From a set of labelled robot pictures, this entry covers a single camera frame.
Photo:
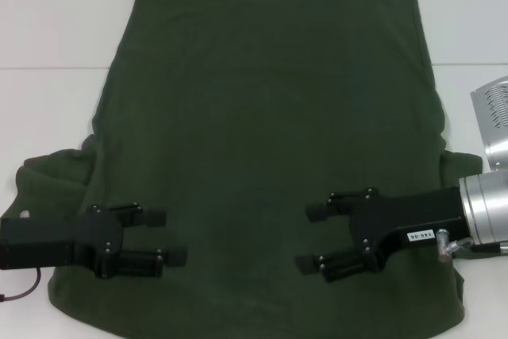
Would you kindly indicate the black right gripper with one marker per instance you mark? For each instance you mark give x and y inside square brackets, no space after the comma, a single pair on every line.
[416,212]

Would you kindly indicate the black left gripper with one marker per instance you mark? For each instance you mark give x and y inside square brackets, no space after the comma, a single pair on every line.
[59,241]

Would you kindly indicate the dark green t-shirt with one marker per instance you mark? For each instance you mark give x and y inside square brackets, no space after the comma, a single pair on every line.
[258,116]

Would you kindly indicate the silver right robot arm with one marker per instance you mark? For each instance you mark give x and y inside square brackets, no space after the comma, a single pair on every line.
[488,204]

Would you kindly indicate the metal right wrist connector plug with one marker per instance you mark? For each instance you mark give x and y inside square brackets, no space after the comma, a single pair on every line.
[443,245]

